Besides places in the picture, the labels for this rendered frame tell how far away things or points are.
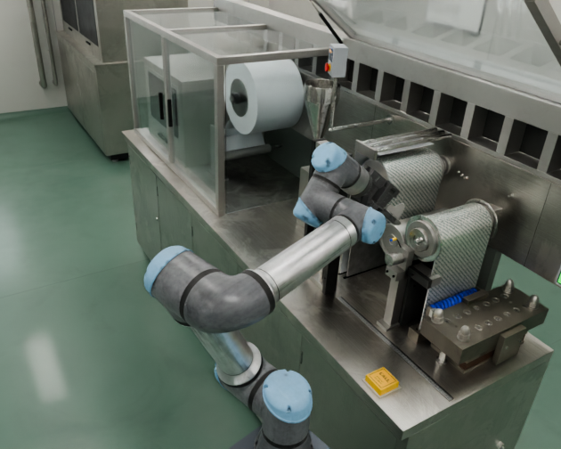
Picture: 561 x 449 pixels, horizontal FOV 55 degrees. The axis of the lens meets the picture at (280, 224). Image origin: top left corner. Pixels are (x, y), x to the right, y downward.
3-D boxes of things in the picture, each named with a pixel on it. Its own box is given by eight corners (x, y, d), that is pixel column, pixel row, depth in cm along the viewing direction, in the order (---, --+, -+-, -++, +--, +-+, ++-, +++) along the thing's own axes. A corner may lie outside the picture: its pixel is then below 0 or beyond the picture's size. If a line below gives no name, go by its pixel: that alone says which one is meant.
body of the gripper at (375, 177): (402, 192, 140) (379, 172, 132) (382, 219, 141) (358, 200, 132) (383, 182, 146) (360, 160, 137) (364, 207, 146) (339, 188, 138)
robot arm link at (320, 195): (321, 227, 120) (344, 185, 121) (284, 209, 127) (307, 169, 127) (335, 238, 127) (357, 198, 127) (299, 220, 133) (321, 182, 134)
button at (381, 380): (364, 380, 159) (365, 374, 158) (382, 371, 162) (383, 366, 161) (379, 396, 154) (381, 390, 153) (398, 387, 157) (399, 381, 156)
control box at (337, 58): (322, 72, 190) (325, 43, 185) (340, 72, 191) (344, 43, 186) (327, 77, 184) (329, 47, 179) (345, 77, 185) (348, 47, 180)
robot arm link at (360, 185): (348, 193, 130) (329, 180, 136) (358, 201, 133) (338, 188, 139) (367, 167, 129) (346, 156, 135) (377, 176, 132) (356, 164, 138)
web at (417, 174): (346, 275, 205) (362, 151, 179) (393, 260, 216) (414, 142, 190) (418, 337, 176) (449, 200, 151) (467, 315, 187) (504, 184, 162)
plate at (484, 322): (419, 332, 168) (423, 317, 165) (503, 296, 187) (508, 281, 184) (458, 365, 156) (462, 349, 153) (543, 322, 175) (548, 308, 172)
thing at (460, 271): (423, 308, 171) (434, 259, 162) (474, 288, 182) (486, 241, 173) (424, 309, 170) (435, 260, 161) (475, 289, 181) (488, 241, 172)
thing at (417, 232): (406, 229, 166) (422, 226, 159) (410, 228, 167) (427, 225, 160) (411, 253, 166) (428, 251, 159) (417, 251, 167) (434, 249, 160)
